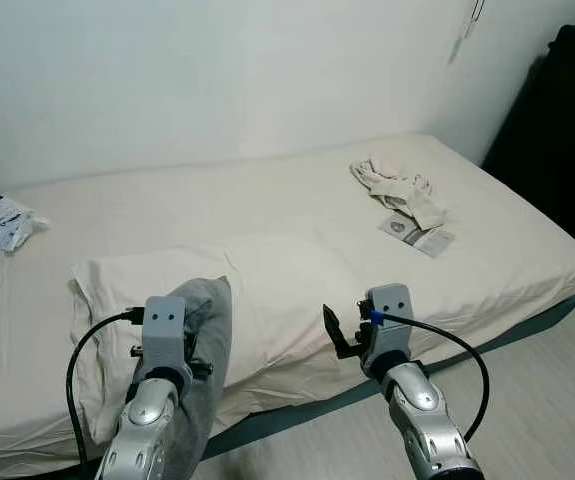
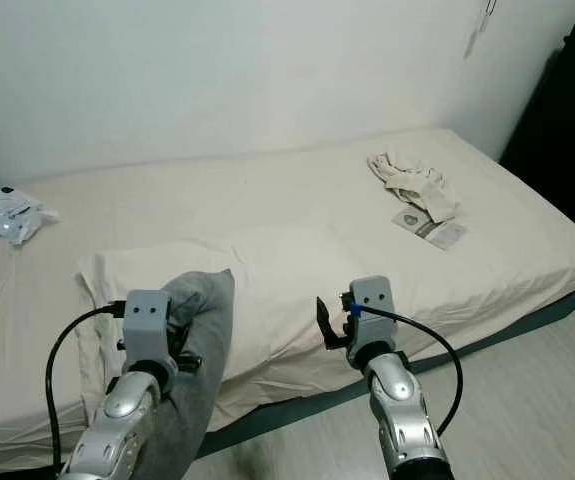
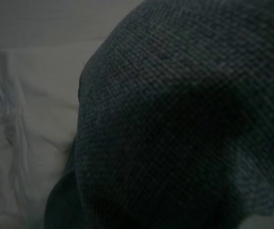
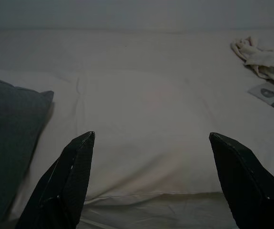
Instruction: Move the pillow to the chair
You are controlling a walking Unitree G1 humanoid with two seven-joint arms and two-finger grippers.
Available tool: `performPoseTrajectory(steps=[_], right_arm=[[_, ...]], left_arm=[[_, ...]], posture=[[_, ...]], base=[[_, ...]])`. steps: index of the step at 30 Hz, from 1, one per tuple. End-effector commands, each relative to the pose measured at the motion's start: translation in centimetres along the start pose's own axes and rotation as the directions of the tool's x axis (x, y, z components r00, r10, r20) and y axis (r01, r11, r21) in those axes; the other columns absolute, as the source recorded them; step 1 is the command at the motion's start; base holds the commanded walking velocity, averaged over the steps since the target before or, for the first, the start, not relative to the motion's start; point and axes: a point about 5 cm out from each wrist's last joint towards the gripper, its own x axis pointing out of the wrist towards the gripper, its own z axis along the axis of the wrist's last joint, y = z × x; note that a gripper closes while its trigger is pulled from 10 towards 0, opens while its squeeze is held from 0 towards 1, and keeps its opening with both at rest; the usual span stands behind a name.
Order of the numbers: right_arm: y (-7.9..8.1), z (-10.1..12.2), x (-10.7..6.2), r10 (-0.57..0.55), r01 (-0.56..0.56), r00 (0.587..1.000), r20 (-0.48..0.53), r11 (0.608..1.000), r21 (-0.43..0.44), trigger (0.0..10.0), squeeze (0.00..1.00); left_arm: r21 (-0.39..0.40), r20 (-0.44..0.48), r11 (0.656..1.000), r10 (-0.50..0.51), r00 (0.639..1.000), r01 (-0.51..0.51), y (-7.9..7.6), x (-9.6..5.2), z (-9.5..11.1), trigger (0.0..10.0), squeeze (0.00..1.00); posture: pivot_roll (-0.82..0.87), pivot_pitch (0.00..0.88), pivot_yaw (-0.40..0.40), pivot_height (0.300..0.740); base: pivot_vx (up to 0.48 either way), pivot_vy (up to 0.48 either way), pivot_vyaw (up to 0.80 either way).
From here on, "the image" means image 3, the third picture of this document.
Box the bed mattress with white sheet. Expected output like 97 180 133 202
0 0 147 58

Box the grey fabric pillow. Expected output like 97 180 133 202
43 0 274 229

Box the white pillow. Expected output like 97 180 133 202
0 47 87 229

